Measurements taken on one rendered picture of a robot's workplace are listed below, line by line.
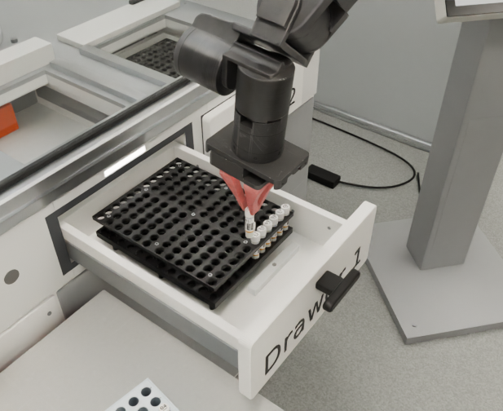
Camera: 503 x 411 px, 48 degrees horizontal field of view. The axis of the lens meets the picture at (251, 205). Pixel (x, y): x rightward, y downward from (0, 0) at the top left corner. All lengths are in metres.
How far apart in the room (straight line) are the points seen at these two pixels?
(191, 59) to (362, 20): 1.94
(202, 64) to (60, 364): 0.46
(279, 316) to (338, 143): 1.95
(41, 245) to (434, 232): 1.32
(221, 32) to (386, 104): 2.02
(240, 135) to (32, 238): 0.34
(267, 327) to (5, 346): 0.40
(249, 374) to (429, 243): 1.30
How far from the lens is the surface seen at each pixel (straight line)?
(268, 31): 0.55
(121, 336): 0.85
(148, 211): 0.81
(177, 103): 0.89
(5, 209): 0.75
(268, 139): 0.59
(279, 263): 0.80
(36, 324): 0.89
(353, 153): 2.50
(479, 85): 1.58
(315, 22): 0.57
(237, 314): 0.76
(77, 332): 0.87
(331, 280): 0.70
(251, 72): 0.56
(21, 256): 0.80
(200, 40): 0.60
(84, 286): 0.91
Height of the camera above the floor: 1.43
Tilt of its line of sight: 41 degrees down
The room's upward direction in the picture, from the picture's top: straight up
